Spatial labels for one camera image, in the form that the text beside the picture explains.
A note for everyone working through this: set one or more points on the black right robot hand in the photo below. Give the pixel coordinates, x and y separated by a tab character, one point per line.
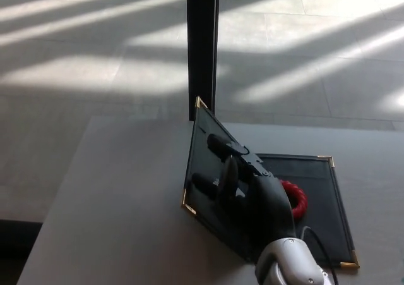
265	203

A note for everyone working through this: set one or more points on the black diary with gold corners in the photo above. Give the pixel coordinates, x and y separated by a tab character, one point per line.
322	184

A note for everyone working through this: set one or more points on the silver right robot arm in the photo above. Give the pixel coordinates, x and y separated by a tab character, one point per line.
290	263

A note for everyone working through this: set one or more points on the black vertical pillar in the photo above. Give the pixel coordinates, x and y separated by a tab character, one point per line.
202	45

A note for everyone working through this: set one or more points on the dark floor mat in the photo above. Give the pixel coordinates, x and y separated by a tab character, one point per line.
12	237

